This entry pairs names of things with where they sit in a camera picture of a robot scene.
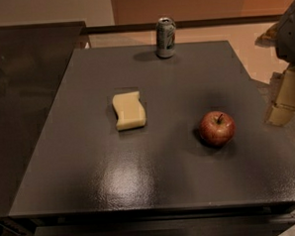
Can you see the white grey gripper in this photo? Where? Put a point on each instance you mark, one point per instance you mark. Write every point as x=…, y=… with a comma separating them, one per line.
x=290, y=36

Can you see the yellow sponge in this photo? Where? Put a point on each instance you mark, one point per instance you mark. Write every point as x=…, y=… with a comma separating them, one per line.
x=129, y=110

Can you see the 7up soda can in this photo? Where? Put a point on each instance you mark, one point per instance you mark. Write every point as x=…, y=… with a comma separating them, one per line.
x=165, y=37

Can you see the red apple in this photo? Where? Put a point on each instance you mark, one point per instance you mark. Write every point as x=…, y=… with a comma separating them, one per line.
x=217, y=128

